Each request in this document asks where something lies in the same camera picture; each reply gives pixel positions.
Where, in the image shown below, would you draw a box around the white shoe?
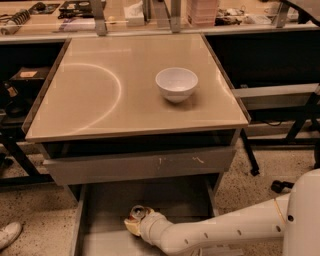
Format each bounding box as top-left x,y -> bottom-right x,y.
0,222 -> 22,250

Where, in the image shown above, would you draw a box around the black office chair base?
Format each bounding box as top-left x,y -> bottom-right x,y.
271,180 -> 294,194

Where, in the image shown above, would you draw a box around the black table leg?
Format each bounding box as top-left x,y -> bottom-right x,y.
240,130 -> 260,176

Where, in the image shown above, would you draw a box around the black tray with items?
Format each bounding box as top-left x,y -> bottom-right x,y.
58,0 -> 93,19

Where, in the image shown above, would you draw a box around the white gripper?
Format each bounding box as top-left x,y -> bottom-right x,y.
124,207 -> 168,245

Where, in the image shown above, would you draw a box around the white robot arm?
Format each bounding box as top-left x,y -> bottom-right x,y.
124,169 -> 320,256

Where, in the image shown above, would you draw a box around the grey metal post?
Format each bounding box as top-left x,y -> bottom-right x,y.
90,0 -> 107,36
170,0 -> 181,33

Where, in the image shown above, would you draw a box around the open grey middle drawer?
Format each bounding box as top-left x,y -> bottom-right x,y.
70,174 -> 222,256

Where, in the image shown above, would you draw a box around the pink stacked bins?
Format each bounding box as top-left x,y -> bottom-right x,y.
186,0 -> 219,26

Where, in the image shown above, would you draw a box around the orange soda can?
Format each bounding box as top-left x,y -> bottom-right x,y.
129,205 -> 146,221

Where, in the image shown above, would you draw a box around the grey top drawer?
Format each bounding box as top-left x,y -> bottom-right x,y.
44,146 -> 235,185

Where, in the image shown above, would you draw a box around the white tissue box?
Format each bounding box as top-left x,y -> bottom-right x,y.
124,1 -> 145,26

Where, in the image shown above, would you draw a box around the white bowl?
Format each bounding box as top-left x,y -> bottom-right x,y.
155,67 -> 198,103

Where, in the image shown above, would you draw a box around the black box with label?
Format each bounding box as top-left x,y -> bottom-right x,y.
10,66 -> 50,86

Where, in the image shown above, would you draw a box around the grey drawer cabinet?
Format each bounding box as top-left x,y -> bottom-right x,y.
21,33 -> 252,256

